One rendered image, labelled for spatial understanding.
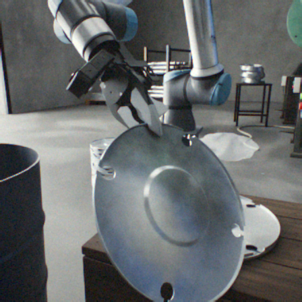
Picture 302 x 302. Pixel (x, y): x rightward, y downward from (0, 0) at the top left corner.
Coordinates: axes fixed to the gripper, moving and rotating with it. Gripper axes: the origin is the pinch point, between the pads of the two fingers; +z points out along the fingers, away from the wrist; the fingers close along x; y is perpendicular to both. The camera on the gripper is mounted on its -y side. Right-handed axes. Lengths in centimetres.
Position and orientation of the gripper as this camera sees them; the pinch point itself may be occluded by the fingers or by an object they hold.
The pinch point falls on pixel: (152, 133)
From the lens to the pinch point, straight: 48.7
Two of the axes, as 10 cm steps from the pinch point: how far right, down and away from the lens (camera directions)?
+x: -5.5, 5.7, 6.1
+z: 5.5, 8.0, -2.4
